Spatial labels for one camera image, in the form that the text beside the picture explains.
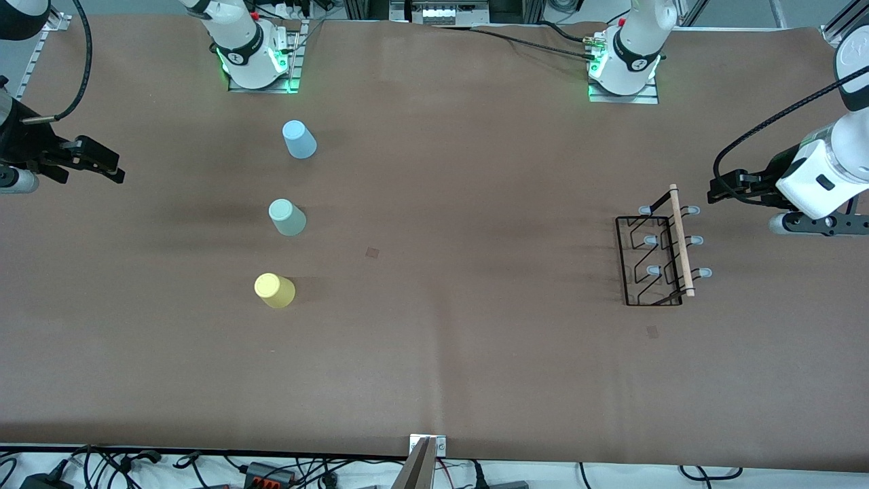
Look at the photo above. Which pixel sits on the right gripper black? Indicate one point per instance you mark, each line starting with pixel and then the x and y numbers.
pixel 22 141

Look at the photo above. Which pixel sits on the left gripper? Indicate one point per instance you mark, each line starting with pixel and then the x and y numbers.
pixel 766 178

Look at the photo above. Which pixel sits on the pale green plastic cup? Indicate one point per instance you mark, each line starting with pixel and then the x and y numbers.
pixel 287 217

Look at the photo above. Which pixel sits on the yellow plastic cup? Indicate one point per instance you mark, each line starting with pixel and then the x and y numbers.
pixel 274 291

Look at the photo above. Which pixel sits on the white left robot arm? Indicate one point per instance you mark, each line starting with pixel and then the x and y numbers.
pixel 638 41

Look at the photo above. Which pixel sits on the light blue plastic cup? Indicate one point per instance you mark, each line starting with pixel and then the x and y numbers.
pixel 299 140

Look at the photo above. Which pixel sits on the slim aluminium strut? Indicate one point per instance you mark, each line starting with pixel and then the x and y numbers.
pixel 692 12
pixel 779 12

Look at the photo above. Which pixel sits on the black power adapter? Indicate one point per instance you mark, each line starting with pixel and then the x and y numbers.
pixel 44 482

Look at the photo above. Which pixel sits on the large table cover sheet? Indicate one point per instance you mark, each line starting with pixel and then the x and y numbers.
pixel 475 373

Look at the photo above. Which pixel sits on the white power strip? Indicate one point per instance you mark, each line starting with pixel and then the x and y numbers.
pixel 441 13

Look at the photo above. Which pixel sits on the black orange connector block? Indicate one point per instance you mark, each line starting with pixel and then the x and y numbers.
pixel 268 474

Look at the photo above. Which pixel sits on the grey metal bar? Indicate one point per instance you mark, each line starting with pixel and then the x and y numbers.
pixel 417 472

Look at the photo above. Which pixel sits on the aluminium frame rail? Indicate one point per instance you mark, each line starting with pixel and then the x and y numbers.
pixel 34 58

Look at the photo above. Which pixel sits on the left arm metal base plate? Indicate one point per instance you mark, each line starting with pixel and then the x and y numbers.
pixel 631 99

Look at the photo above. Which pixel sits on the aluminium frame profile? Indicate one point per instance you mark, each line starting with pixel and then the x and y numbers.
pixel 842 24

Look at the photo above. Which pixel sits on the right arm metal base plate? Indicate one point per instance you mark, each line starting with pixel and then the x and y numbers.
pixel 293 75

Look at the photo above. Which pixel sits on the small metal edge bracket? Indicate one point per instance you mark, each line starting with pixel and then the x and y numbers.
pixel 441 445

